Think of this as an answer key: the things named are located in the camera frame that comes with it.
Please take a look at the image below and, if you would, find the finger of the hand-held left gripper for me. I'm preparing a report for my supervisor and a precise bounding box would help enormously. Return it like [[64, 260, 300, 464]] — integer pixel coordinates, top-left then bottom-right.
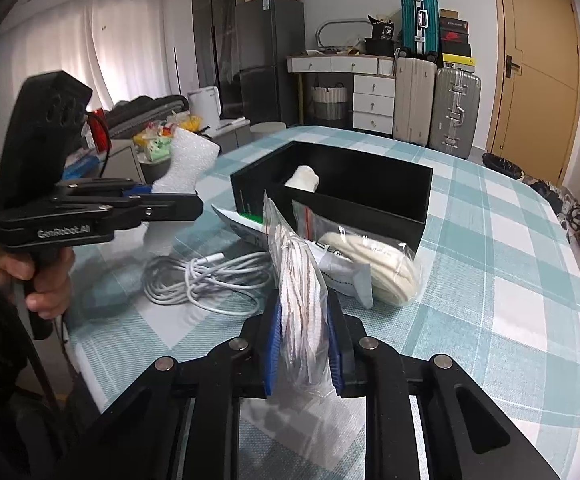
[[52, 191, 205, 232], [54, 177, 154, 199]]

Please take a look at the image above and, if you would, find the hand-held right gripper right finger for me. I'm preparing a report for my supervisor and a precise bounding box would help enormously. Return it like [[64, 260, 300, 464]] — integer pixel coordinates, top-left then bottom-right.
[[325, 292, 563, 480]]

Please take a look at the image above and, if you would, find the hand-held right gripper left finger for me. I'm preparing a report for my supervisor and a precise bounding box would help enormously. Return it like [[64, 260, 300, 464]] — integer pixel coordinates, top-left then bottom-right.
[[77, 292, 283, 480]]

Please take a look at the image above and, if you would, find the white foam sheet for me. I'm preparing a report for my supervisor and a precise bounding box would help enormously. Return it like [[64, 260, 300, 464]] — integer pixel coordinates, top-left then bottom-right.
[[142, 127, 221, 261]]

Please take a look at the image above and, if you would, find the clear bag of white laces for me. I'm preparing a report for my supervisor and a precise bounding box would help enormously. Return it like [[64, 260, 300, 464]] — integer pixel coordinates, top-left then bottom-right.
[[262, 190, 337, 401]]

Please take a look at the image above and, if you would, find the green white foil packet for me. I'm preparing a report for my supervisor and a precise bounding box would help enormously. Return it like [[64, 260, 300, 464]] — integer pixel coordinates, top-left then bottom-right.
[[314, 241, 373, 309], [212, 204, 271, 250]]

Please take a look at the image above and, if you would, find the white cable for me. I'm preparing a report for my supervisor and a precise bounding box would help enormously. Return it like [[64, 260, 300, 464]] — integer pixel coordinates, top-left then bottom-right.
[[142, 252, 278, 318]]

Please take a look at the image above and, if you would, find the clear bag of cream rope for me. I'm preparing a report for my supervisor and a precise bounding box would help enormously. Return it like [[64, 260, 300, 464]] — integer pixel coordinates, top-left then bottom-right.
[[292, 199, 423, 308]]

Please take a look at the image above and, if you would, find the black cardboard box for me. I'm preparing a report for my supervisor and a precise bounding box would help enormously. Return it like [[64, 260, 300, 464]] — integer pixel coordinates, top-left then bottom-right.
[[230, 141, 433, 253]]

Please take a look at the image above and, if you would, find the person's left hand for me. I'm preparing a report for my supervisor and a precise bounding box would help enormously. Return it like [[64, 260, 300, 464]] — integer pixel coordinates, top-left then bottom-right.
[[0, 248, 76, 316]]

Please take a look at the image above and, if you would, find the light green wipes pack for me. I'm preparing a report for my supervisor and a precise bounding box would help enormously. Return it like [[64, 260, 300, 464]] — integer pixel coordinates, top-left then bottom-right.
[[137, 137, 173, 163]]

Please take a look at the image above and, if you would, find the dark padded bag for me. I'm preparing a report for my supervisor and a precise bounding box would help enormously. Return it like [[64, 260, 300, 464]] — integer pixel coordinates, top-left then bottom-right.
[[104, 94, 191, 138]]

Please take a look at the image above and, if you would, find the yellow plastic bag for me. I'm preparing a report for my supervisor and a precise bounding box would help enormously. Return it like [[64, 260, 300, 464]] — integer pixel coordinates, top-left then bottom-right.
[[167, 112, 203, 137]]

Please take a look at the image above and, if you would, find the white curtain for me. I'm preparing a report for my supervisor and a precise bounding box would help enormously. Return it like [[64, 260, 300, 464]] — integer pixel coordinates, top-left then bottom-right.
[[0, 7, 181, 113]]

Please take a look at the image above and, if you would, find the grey side cabinet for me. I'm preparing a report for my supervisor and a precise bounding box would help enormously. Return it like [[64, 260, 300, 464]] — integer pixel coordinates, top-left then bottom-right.
[[205, 117, 253, 155]]

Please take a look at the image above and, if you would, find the white floor appliance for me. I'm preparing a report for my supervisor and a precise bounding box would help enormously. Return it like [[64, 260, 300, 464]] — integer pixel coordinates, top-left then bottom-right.
[[188, 86, 221, 131]]

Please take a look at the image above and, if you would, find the round white stool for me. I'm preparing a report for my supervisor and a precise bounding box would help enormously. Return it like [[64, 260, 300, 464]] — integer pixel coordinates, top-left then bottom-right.
[[250, 121, 287, 137]]

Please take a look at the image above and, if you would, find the white cloth roll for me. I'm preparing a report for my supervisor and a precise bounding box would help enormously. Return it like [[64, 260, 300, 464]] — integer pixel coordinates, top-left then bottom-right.
[[284, 165, 321, 195]]

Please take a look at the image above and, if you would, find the teal white checked tablecloth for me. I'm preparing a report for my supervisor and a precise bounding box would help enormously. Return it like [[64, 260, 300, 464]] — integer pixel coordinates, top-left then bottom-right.
[[67, 125, 580, 480]]

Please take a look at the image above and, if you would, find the dark glossy wardrobe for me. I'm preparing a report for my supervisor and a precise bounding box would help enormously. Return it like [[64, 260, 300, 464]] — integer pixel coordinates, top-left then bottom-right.
[[191, 0, 243, 121]]

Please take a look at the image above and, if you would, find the grey refrigerator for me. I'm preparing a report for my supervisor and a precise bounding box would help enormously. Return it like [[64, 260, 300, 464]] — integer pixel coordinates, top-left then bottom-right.
[[235, 0, 305, 128]]

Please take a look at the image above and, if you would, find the grey white laundry basket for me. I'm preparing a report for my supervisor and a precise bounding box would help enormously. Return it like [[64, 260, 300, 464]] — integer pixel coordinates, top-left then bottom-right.
[[311, 82, 347, 121]]

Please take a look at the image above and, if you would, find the white dresser desk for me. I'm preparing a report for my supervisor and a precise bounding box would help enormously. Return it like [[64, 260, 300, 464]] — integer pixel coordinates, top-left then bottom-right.
[[287, 52, 395, 136]]

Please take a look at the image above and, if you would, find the bin with black liner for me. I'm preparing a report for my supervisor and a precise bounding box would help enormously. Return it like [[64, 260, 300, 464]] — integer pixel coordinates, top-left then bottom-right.
[[482, 152, 523, 181]]

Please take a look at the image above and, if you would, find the beige hard suitcase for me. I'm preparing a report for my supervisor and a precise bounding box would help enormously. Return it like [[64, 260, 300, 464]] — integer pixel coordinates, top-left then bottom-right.
[[392, 55, 438, 147]]

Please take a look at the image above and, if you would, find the black storage case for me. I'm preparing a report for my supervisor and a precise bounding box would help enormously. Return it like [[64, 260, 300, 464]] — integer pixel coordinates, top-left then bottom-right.
[[365, 37, 397, 57]]

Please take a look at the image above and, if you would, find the pile of loose shoes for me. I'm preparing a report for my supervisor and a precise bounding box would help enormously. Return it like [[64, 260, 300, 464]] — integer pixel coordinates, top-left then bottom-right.
[[520, 172, 577, 233]]

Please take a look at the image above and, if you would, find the silver hard suitcase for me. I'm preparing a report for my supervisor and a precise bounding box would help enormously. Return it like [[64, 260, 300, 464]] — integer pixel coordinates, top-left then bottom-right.
[[430, 66, 482, 160]]

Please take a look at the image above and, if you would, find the black paper bag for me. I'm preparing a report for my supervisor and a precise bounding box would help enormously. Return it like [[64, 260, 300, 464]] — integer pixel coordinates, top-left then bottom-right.
[[369, 15, 399, 41]]

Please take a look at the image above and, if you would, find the teal hard suitcase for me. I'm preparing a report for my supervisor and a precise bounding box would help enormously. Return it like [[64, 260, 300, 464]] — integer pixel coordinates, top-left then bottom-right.
[[401, 0, 441, 58]]

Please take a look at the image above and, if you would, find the tan wooden door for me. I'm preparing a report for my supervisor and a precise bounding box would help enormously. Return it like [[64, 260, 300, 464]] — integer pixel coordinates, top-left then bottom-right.
[[485, 0, 580, 186]]

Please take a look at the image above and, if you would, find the red black cable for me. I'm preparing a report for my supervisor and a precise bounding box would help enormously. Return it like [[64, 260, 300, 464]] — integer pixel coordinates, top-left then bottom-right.
[[86, 109, 113, 181]]

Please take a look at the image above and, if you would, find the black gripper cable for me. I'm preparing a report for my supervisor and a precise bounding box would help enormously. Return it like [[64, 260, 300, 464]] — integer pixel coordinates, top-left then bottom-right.
[[20, 330, 78, 441]]

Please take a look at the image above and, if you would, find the oval chrome mirror frame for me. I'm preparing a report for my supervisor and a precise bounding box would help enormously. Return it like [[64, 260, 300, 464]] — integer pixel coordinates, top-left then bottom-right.
[[316, 20, 371, 52]]

